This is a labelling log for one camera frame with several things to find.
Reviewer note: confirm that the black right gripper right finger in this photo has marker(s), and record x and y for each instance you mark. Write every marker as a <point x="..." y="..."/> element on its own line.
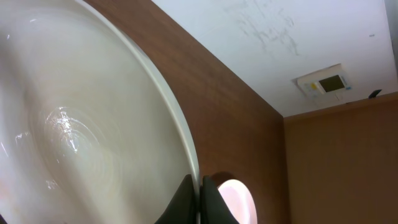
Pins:
<point x="213" y="209"/>

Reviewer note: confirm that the small black wall object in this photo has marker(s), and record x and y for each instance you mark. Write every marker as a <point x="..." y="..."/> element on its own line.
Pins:
<point x="374" y="94"/>

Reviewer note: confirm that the white plate with red stains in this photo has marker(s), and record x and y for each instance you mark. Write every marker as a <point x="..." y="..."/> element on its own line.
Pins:
<point x="90" y="130"/>

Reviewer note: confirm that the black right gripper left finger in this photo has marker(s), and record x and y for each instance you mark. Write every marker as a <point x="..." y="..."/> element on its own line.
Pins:
<point x="182" y="207"/>

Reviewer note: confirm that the white wall control panel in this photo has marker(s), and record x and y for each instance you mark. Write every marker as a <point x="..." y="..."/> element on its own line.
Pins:
<point x="324" y="82"/>

